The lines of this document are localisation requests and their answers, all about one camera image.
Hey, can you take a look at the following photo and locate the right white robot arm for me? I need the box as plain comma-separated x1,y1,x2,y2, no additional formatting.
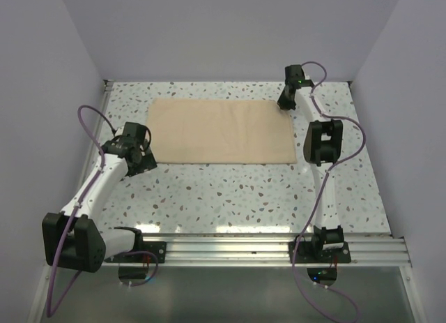
277,64,344,262

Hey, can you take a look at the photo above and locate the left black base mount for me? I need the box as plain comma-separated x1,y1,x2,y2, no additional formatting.
105,241,167,264

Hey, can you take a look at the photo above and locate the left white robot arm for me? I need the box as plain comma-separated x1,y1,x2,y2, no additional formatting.
42,122,157,273

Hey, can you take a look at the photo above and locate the beige cloth wrap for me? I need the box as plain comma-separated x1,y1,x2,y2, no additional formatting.
147,98,297,165

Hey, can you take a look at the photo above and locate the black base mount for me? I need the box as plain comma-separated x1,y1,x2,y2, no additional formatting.
288,236,352,264
105,241,167,264

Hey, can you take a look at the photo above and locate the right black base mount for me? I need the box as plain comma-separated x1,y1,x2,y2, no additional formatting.
288,236,352,264

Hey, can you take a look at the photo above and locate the aluminium front rail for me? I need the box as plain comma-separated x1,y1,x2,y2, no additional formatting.
142,234,411,267

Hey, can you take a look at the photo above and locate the left aluminium side rail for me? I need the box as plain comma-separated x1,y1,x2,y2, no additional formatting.
63,79,114,206

